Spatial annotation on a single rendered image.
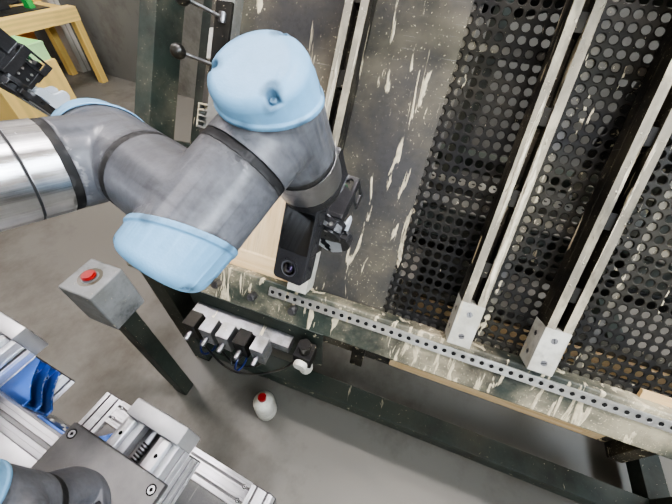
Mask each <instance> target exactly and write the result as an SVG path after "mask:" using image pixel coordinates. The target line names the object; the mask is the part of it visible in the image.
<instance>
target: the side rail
mask: <svg viewBox="0 0 672 504"><path fill-rule="evenodd" d="M184 10H185V7H182V6H180V5H179V4H178V3H177V2H176V1H175V0H140V3H139V24H138V45H137V66H136V87H135V108H134V114H135V115H136V116H138V117H139V118H140V119H142V120H143V121H144V122H145V123H146V124H148V125H149V126H151V127H153V128H154V129H156V130H158V131H159V132H161V133H163V134H164V135H166V136H168V137H170V138H171V139H173V140H174V132H175V119H176V107H177V95H178V83H179V71H180V60H178V59H175V58H174V57H173V56H172V55H171V53H170V45H171V44H172V43H175V42H177V43H180V44H182V34H183V22H184Z"/></svg>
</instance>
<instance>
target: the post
mask: <svg viewBox="0 0 672 504"><path fill-rule="evenodd" d="M119 330H120V331H121V332H122V333H123V334H124V335H125V336H126V338H127V339H128V340H129V341H130V342H131V343H132V344H133V345H134V346H135V347H136V348H137V349H138V350H139V351H140V352H141V354H142V355H143V356H144V357H145V358H146V359H147V360H148V361H149V362H150V363H151V364H152V365H153V366H154V367H155V368H156V369H157V371H158V372H159V373H160V374H161V375H162V376H163V377H164V378H165V379H166V380H167V381H168V382H169V383H170V384H171V385H172V387H173V388H174V389H175V390H176V391H177V392H180V393H182V394H184V395H187V394H188V392H189V391H190V389H191V388H192V386H193V383H192V382H191V380H190V379H189V378H188V377H187V375H186V374H185V373H184V372H183V370H182V369H181V368H180V366H179V365H178V364H177V363H176V361H175V360H174V359H173V358H172V356H171V355H170V354H169V353H168V351H167V350H166V349H165V347H164V346H163V345H162V344H161V342H160V341H159V340H158V339H157V337H156V336H155V335H154V333H153V332H152V331H151V330H150V328H149V327H148V326H147V325H146V323H145V322H144V321H143V320H142V318H141V317H140V316H139V314H138V313H137V312H136V311H135V312H134V313H133V314H132V315H131V317H130V318H129V319H128V320H127V321H126V322H125V323H124V324H123V325H122V326H121V327H120V328H119Z"/></svg>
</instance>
